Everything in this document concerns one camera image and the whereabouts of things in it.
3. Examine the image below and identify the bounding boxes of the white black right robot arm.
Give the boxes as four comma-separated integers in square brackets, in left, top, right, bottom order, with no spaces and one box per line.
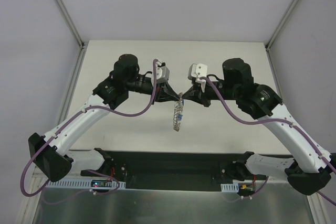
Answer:
[183,58,335,196]

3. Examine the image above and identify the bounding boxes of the aluminium corner frame post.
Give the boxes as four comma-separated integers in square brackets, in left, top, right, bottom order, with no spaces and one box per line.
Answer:
[265,0,301,52]
[54,0,86,49]

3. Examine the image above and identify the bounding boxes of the white slotted cable duct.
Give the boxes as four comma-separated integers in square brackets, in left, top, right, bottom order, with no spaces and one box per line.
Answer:
[46,178,126,190]
[220,183,239,193]

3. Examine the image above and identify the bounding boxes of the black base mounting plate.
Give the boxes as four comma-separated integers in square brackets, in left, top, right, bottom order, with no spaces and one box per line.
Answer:
[80,149,266,190]

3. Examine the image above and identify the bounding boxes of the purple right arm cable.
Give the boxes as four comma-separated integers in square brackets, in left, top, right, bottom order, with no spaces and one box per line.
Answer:
[204,76,336,206]

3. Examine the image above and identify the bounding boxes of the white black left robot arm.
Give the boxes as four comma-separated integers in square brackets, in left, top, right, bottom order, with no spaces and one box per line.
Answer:
[28,54,179,182]

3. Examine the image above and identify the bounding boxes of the white slotted cable duct right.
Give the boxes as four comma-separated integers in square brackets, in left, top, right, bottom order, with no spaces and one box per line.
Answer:
[220,183,239,193]

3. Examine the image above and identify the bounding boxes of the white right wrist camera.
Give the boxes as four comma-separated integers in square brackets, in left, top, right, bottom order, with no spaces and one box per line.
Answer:
[188,63,208,93]

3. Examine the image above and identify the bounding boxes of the silver disc with key rings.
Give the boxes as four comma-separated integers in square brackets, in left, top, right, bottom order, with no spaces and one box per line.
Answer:
[173,93,184,132]

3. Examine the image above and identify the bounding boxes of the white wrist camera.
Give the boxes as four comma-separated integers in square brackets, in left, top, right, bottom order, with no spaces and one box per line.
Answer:
[188,63,208,93]
[151,59,170,84]

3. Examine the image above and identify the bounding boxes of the aluminium corner frame post right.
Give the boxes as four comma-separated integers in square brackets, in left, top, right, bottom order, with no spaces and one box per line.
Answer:
[265,0,301,52]

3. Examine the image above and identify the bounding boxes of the aluminium corner frame post left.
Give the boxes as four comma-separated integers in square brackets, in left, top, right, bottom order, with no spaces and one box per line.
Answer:
[54,0,86,49]

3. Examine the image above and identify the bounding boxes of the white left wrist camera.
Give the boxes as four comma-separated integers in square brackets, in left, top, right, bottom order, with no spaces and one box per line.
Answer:
[151,59,170,84]

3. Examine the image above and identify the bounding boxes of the white slotted cable duct left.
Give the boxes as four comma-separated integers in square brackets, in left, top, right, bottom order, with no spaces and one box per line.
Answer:
[46,178,126,190]

